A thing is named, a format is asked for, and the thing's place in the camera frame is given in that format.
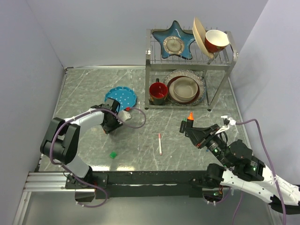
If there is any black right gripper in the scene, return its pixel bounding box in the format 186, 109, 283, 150
182, 123, 230, 167

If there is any black orange-tipped highlighter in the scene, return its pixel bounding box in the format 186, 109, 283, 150
186, 112, 194, 128

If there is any black green-tipped highlighter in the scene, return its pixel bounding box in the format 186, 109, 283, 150
180, 118, 187, 133

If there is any green highlighter cap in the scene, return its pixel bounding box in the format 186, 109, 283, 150
109, 151, 117, 159

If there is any white pink-tipped marker pen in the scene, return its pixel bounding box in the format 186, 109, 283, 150
158, 133, 163, 156

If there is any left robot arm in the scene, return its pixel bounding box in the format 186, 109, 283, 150
40, 98, 121, 188

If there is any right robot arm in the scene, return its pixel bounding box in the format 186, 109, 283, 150
180, 121, 300, 215

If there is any blue polka dot plate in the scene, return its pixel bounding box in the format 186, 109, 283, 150
105, 86, 137, 112

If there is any beige bowl on lower shelf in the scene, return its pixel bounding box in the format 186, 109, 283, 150
169, 76, 199, 102

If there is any dark red plate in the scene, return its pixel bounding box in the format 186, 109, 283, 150
166, 75, 201, 104

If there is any dark floral red mug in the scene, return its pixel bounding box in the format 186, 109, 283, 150
149, 78, 168, 105

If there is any stainless steel dish rack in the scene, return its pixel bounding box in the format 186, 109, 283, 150
144, 29, 239, 112

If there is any red and white bowl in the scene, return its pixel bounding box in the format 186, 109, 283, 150
204, 30, 230, 53

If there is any blue star-shaped dish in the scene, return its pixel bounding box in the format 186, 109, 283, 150
152, 20, 195, 60

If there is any cream plate on rack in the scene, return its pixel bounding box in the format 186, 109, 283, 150
192, 17, 214, 59

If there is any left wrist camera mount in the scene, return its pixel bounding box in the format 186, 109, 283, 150
118, 110, 131, 123

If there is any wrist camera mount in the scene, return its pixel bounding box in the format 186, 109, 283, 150
220, 115, 236, 133
118, 110, 131, 123

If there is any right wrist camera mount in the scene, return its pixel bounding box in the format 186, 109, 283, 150
220, 115, 236, 133

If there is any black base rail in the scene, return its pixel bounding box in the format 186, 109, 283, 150
64, 170, 233, 199

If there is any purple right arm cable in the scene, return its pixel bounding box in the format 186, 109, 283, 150
232, 119, 288, 225

